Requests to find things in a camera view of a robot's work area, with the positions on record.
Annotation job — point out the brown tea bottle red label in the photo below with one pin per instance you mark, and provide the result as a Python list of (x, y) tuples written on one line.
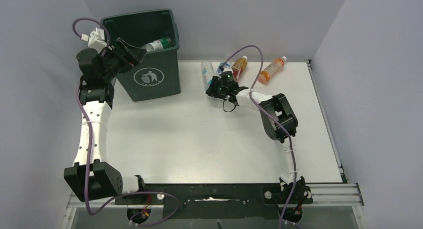
[(238, 67)]

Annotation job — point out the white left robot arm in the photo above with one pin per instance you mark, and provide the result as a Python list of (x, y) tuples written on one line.
[(91, 177)]

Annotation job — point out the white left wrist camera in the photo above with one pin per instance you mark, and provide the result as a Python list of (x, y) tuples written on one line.
[(95, 40)]

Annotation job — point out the white blue label bottle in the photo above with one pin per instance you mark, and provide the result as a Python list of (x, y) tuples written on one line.
[(207, 73)]

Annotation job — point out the clear bottle green cap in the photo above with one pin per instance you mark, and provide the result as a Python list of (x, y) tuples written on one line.
[(159, 44)]

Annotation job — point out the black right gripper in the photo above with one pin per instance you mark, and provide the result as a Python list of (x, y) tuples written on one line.
[(213, 91)]

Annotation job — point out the orange juice bottle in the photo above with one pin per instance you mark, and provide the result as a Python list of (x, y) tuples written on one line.
[(272, 69)]

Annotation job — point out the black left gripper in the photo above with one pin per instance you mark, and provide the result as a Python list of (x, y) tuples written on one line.
[(133, 56)]

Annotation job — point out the clear bottle blue label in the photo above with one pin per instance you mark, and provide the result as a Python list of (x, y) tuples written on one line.
[(226, 60)]

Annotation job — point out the dark green trash bin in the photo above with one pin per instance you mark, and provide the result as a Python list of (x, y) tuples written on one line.
[(158, 74)]

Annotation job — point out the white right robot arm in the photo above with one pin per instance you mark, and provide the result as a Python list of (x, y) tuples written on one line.
[(280, 125)]

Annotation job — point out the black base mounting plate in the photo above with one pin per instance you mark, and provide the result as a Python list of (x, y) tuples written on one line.
[(222, 201)]

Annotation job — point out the aluminium frame rail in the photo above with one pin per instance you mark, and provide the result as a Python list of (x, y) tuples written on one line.
[(325, 195)]

